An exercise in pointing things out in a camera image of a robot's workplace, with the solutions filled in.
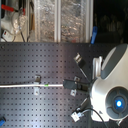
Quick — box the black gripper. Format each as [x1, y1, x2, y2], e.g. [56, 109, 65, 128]
[63, 80, 90, 92]

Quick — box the white cable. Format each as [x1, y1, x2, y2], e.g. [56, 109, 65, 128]
[0, 83, 64, 89]

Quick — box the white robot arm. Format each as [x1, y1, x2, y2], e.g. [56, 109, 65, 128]
[63, 44, 128, 122]

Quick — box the metal clip upper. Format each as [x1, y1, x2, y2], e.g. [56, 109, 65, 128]
[74, 54, 85, 67]

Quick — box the black perforated board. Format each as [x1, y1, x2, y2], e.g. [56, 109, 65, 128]
[0, 42, 128, 128]

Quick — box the clear plastic bin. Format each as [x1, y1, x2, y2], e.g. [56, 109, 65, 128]
[34, 0, 90, 43]

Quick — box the blue object bottom left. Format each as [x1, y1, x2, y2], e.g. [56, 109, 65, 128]
[0, 116, 6, 127]

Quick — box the red tool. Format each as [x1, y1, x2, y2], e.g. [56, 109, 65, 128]
[1, 4, 25, 15]

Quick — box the metal cable clip right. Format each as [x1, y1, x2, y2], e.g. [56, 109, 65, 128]
[70, 76, 81, 97]

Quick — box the metal cable clip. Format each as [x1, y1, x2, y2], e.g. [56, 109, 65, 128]
[70, 76, 81, 97]
[34, 75, 41, 95]

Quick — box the white connector with wires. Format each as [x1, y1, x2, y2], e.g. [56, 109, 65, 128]
[70, 108, 95, 122]

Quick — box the metal cable clip left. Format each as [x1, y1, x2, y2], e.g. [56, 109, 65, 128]
[34, 75, 41, 95]

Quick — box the blue handle tool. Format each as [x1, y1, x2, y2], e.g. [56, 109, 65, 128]
[91, 26, 98, 44]

